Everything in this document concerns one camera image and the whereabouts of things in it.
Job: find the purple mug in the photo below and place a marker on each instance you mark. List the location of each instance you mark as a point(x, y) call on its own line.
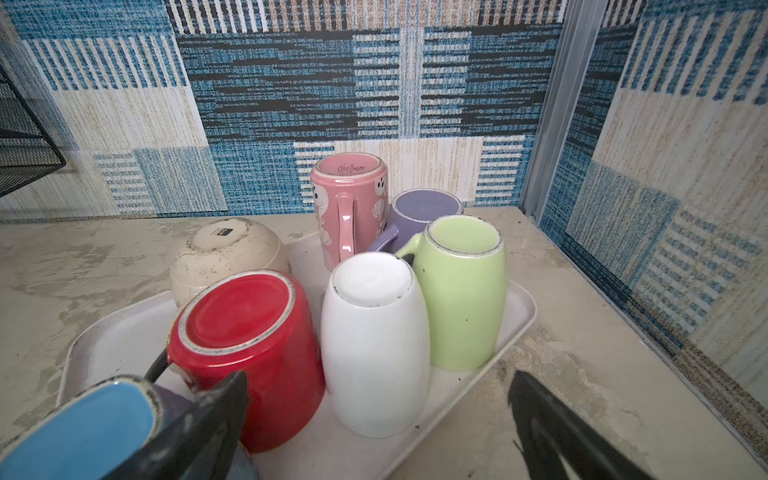
point(410, 213)

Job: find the black wire mesh shelf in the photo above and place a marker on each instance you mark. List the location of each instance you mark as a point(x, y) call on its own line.
point(28, 153)

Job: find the white mug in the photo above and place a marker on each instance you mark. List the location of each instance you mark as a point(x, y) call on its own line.
point(375, 344)

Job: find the red mug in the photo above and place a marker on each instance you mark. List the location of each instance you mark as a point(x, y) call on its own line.
point(259, 323)

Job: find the white plastic tray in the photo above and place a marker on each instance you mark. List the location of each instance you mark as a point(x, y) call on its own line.
point(130, 340)

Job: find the blue mug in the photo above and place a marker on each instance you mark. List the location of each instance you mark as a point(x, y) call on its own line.
point(93, 432)

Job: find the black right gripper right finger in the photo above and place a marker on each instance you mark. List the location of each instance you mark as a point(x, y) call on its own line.
point(553, 437)

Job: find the beige speckled mug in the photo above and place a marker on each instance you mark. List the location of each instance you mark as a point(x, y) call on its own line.
point(223, 248)

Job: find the light green mug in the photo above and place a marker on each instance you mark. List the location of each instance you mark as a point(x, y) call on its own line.
point(460, 264)

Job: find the pink patterned mug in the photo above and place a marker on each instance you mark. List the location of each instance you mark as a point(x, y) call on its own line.
point(350, 192)

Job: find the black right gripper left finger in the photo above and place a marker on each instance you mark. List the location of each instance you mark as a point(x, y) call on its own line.
point(203, 443)

